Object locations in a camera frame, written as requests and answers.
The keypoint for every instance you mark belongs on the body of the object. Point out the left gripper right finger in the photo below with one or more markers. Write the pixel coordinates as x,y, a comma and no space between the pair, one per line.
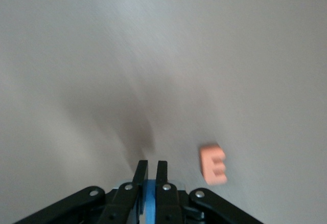
167,203

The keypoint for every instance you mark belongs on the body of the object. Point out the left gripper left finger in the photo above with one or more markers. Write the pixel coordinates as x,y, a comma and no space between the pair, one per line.
122,203

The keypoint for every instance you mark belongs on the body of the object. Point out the orange letter E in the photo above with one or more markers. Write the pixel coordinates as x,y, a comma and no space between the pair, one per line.
208,165

